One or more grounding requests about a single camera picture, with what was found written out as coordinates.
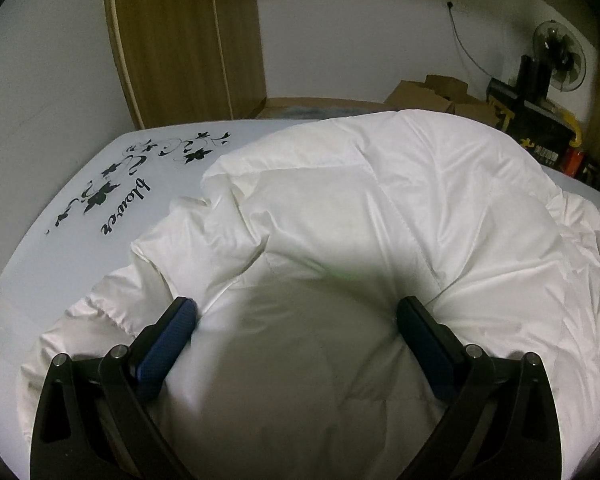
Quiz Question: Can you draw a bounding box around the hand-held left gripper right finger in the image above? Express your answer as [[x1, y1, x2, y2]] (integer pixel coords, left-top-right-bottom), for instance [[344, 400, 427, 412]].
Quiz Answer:
[[396, 296, 563, 480]]

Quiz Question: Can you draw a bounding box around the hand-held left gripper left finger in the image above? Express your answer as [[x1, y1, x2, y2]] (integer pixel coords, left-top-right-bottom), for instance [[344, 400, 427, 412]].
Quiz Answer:
[[30, 296, 199, 480]]

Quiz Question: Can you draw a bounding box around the white padded jacket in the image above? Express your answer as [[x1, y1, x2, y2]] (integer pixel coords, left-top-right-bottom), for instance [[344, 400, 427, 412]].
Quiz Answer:
[[17, 109, 600, 480]]

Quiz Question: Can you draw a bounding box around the orange box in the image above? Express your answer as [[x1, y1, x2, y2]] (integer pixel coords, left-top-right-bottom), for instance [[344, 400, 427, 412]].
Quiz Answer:
[[560, 147, 589, 177]]

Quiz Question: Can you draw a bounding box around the black box with yellow print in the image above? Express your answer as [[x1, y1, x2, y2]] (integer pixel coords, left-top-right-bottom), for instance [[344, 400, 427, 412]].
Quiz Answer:
[[485, 77, 579, 169]]

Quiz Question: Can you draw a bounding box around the cardboard box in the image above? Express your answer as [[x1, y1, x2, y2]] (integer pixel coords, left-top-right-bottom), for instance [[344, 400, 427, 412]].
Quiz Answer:
[[384, 80, 454, 114], [424, 75, 492, 122]]

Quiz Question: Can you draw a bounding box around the black kettle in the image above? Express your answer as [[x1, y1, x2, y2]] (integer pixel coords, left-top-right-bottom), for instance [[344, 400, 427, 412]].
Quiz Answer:
[[517, 55, 552, 104]]

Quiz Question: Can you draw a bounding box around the wooden wardrobe panel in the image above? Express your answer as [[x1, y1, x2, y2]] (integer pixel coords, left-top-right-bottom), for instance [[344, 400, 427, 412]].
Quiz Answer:
[[102, 0, 267, 131]]

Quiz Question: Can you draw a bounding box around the electric fan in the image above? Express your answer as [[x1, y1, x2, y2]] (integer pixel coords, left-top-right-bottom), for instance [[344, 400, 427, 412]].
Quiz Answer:
[[532, 20, 587, 94]]

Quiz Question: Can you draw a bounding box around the black wall cable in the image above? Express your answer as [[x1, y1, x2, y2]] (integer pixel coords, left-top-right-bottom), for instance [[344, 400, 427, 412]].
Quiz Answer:
[[449, 6, 497, 82]]

